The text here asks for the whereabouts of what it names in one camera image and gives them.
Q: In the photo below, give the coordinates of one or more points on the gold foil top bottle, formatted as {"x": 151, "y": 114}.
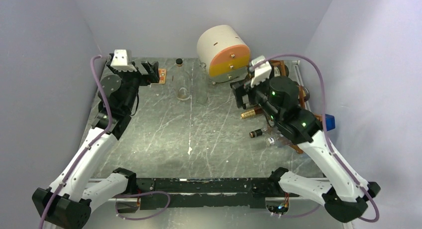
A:
{"x": 251, "y": 113}

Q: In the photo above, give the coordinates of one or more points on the orange card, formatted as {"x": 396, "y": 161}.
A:
{"x": 162, "y": 76}

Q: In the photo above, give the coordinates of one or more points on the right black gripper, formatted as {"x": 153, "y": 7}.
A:
{"x": 241, "y": 90}

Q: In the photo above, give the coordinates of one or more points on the clear glass bottle black cap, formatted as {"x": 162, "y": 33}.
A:
{"x": 182, "y": 81}

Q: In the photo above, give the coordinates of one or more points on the large clear plastic bottle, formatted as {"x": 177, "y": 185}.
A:
{"x": 200, "y": 89}

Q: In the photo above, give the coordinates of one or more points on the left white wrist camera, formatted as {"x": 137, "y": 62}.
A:
{"x": 121, "y": 61}

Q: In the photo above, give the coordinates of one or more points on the blue square glass bottle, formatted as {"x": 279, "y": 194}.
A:
{"x": 275, "y": 138}

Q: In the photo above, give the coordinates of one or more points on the dark bottle white label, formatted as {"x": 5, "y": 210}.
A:
{"x": 304, "y": 94}

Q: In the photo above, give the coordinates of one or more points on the brown wooden wine rack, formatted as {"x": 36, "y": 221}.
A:
{"x": 287, "y": 111}

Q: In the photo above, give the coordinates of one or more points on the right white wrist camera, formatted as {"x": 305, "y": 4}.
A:
{"x": 261, "y": 70}

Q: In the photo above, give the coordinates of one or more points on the dark bottle copper cap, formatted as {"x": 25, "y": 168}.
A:
{"x": 258, "y": 132}

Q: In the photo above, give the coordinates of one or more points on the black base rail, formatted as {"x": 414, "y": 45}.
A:
{"x": 207, "y": 192}

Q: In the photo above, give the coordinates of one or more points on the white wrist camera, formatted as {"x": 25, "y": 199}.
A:
{"x": 121, "y": 61}
{"x": 261, "y": 70}

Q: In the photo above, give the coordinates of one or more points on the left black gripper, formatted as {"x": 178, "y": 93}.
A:
{"x": 152, "y": 77}

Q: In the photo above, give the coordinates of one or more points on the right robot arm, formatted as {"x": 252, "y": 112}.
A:
{"x": 345, "y": 195}

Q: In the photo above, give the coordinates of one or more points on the cream round drawer cabinet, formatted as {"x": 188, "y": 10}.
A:
{"x": 224, "y": 53}

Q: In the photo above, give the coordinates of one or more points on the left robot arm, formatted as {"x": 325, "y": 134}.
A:
{"x": 68, "y": 201}

